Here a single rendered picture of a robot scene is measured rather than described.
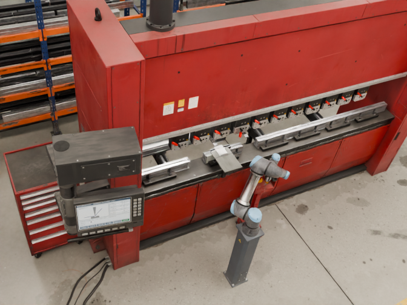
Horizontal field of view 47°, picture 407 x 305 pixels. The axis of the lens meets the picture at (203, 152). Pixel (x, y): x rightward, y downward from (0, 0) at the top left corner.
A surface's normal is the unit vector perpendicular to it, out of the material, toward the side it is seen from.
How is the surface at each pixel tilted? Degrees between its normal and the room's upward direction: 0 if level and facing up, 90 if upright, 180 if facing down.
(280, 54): 90
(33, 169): 0
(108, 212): 90
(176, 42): 90
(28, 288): 0
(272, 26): 90
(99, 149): 1
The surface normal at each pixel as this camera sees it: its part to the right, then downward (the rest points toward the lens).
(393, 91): -0.88, 0.25
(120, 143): 0.12, -0.69
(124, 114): 0.45, 0.66
